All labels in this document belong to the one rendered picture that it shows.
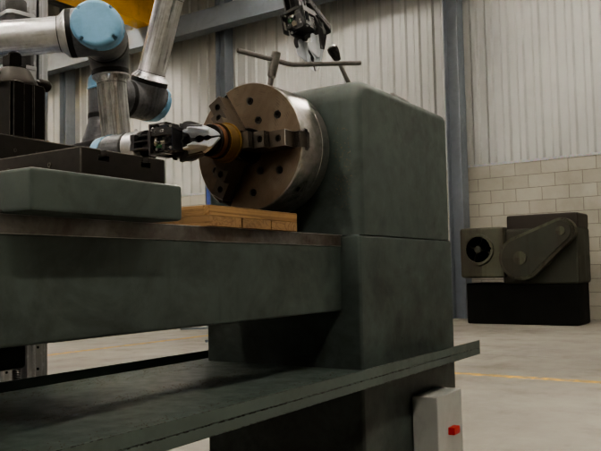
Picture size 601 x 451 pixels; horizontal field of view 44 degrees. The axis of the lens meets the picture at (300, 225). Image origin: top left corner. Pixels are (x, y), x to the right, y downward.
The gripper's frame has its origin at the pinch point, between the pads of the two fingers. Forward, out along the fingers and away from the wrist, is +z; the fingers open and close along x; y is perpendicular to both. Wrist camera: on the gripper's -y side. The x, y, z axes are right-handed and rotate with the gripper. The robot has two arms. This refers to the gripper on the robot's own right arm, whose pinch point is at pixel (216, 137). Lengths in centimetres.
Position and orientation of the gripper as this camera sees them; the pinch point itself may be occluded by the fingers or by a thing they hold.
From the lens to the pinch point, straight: 166.0
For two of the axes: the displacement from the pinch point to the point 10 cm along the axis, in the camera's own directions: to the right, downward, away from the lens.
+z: 8.4, -0.5, -5.4
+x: -0.2, -10.0, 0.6
